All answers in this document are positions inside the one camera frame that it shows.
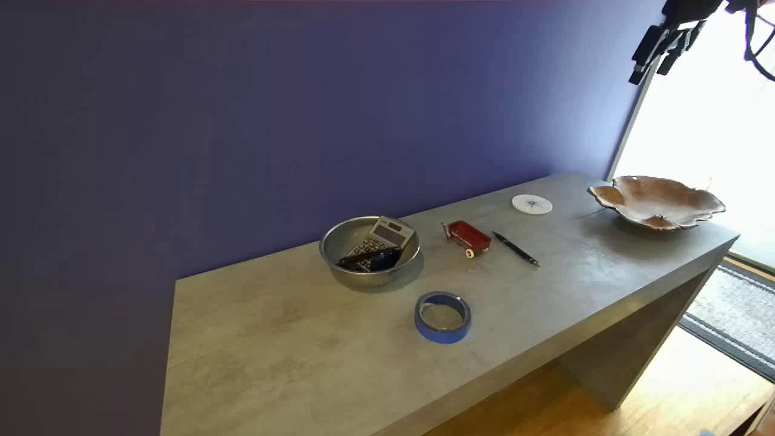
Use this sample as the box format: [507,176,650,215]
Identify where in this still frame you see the blue masking tape roll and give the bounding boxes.
[411,287,475,347]

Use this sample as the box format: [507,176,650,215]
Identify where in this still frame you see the black pen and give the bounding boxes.
[492,229,543,268]

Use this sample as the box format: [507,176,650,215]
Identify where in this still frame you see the black glasses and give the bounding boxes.
[334,245,405,273]

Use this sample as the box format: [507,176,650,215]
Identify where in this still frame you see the dark floor mat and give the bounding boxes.
[678,259,775,382]

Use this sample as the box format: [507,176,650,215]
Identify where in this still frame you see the brown wooden key bowl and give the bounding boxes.
[585,173,728,235]

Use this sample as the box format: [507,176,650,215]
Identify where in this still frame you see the grey concrete table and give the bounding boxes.
[157,170,740,436]

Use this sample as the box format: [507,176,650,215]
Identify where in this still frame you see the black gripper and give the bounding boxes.
[626,0,724,87]

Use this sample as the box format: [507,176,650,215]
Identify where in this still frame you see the white round coaster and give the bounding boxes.
[507,190,556,217]

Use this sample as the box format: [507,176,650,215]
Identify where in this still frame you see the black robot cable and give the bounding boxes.
[740,3,775,84]

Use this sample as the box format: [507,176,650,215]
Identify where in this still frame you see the silver metal bowl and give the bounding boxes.
[316,212,424,292]

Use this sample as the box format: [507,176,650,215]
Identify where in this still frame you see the red toy wagon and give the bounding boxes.
[440,217,493,261]

